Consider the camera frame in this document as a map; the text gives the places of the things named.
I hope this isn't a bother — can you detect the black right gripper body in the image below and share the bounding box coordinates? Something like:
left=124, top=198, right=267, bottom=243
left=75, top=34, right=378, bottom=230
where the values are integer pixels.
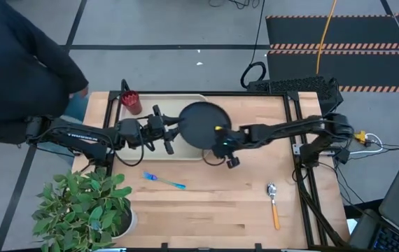
left=211, top=125, right=243, bottom=170

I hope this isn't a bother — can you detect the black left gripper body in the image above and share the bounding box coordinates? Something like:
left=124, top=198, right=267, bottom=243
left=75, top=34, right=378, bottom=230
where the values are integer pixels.
left=139, top=104, right=175, bottom=155

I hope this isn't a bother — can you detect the black round plate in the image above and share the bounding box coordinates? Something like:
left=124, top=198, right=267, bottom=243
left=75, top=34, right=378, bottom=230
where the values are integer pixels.
left=178, top=101, right=232, bottom=151

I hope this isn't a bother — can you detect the red faceted cup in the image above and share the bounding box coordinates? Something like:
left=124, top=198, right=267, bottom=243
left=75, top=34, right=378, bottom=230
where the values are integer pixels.
left=120, top=90, right=144, bottom=116

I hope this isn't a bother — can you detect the iridescent blue fork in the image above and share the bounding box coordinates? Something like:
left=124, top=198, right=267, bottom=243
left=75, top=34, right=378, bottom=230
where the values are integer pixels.
left=141, top=171, right=188, bottom=191

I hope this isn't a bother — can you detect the silver spoon orange handle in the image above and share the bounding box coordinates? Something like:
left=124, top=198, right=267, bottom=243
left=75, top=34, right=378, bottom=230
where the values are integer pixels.
left=266, top=181, right=281, bottom=231

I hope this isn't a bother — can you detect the beige plastic tray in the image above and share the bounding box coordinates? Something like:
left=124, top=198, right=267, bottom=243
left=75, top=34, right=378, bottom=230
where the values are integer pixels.
left=116, top=93, right=210, bottom=162

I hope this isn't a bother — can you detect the person's hand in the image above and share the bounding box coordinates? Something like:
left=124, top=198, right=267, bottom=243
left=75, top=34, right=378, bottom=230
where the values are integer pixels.
left=69, top=85, right=90, bottom=101

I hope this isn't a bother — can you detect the green plant white pot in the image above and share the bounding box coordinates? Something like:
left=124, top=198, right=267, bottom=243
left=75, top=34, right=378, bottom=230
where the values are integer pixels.
left=31, top=167, right=139, bottom=252

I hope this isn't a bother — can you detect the person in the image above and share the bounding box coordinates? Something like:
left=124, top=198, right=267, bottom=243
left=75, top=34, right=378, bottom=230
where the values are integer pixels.
left=0, top=0, right=90, bottom=145

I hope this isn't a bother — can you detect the black table frame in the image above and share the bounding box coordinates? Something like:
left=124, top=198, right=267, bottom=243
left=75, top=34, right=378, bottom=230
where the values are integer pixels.
left=101, top=89, right=349, bottom=252

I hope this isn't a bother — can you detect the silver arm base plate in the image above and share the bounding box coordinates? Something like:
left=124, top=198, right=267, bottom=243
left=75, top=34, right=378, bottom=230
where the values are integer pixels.
left=292, top=142, right=308, bottom=155

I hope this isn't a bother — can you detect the black hanging cable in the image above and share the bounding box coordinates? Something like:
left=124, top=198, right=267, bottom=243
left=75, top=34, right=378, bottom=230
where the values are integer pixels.
left=239, top=0, right=268, bottom=90

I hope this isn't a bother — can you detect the black floor cable bundle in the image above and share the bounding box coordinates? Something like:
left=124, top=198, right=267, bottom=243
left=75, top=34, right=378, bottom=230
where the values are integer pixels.
left=208, top=0, right=260, bottom=11

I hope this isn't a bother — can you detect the yellow cable connector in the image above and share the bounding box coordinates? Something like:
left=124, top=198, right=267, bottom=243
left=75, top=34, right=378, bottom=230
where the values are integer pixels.
left=353, top=129, right=368, bottom=144

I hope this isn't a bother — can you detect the white cable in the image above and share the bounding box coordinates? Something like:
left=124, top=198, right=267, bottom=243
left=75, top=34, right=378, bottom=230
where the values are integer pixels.
left=349, top=132, right=385, bottom=155

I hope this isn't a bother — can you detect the thick yellow hanging cable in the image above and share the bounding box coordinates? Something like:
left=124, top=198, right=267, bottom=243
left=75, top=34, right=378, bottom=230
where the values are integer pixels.
left=315, top=0, right=339, bottom=76

